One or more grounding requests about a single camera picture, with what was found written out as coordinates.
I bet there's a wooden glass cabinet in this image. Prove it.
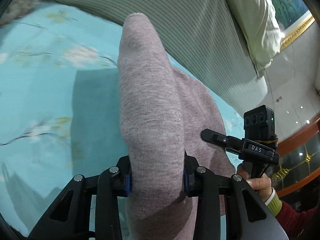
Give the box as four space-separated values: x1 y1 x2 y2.
269 114 319 197

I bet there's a red sleeve green cuff forearm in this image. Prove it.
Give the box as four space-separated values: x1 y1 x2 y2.
265 188 319 239

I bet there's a cream satin pillow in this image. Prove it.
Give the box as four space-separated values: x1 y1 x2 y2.
227 0 284 78

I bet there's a mauve knitted sweater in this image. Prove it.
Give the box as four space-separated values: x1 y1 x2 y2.
118 13 235 239

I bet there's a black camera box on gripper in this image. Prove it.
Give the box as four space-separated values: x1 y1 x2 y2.
244 105 276 141

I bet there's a pink floral pillow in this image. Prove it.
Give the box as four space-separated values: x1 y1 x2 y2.
1 0 40 27

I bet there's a gold framed landscape painting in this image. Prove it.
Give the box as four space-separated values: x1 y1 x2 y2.
272 0 315 50

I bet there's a person's right hand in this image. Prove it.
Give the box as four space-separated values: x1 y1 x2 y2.
237 164 274 202

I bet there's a grey striped quilt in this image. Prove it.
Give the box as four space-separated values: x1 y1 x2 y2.
48 0 267 114

